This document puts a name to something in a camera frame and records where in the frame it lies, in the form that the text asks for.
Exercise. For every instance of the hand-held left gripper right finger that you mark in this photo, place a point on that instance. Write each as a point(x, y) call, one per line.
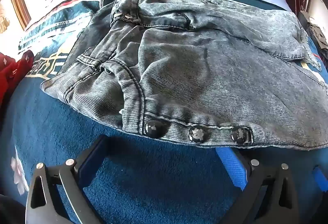
point(232, 166)

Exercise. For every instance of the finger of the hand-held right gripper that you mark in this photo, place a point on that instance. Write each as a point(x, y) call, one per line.
point(320, 179)

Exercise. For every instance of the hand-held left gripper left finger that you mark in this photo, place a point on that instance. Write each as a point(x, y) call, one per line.
point(92, 162)

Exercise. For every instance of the grey washed denim pants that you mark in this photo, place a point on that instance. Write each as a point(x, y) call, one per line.
point(205, 73)

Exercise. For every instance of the blue patterned blanket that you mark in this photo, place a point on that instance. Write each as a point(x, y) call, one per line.
point(153, 183)

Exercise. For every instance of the red cloth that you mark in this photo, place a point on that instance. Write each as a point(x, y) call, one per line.
point(12, 73)

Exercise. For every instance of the pile of dark clothes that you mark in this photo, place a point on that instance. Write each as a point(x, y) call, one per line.
point(316, 32)

